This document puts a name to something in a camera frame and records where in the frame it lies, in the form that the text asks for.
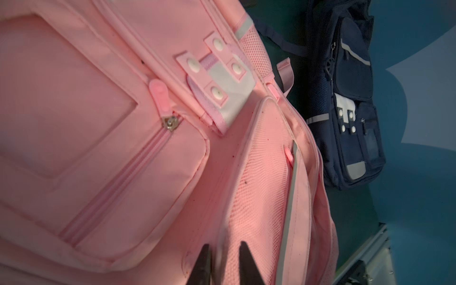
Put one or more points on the navy blue backpack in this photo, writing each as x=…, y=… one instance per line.
x=340, y=109

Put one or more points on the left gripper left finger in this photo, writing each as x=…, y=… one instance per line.
x=201, y=272

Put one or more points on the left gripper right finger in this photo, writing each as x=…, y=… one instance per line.
x=249, y=273

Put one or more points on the pink backpack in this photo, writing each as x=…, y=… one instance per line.
x=135, y=132

